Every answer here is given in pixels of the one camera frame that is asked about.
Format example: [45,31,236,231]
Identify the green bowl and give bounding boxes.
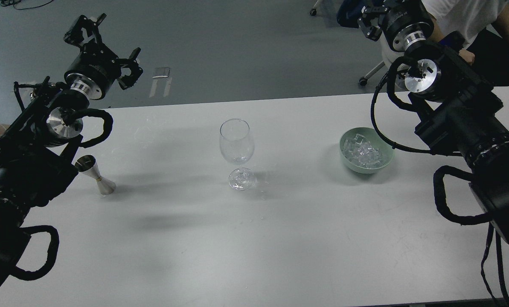
[338,127,395,174]

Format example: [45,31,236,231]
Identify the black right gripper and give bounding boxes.
[358,2,434,52]

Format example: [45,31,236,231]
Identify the clear wine glass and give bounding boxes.
[219,118,256,191]

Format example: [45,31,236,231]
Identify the seated person white shirt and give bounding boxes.
[422,0,509,86]

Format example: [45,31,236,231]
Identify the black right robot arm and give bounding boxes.
[358,0,509,306]

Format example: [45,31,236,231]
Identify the steel cocktail jigger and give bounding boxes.
[74,155,116,195]

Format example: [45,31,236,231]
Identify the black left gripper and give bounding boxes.
[64,13,143,100]

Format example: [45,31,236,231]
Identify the clear ice cubes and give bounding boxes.
[341,133,388,169]

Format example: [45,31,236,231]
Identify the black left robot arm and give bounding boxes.
[0,14,143,287]

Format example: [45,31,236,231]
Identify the white office chair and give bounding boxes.
[358,36,404,86]

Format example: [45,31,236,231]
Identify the black floor cables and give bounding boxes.
[0,0,55,17]

